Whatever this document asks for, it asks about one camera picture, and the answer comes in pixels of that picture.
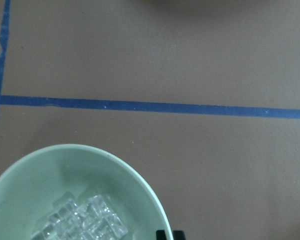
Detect clear ice cubes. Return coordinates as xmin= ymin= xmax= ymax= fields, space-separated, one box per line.
xmin=31 ymin=195 xmax=129 ymax=240

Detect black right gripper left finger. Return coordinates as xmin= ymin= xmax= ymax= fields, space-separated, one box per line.
xmin=156 ymin=229 xmax=165 ymax=240

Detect green ceramic bowl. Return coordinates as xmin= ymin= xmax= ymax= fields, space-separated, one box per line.
xmin=0 ymin=144 xmax=173 ymax=240

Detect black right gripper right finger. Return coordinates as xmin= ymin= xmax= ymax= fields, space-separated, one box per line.
xmin=172 ymin=230 xmax=185 ymax=240

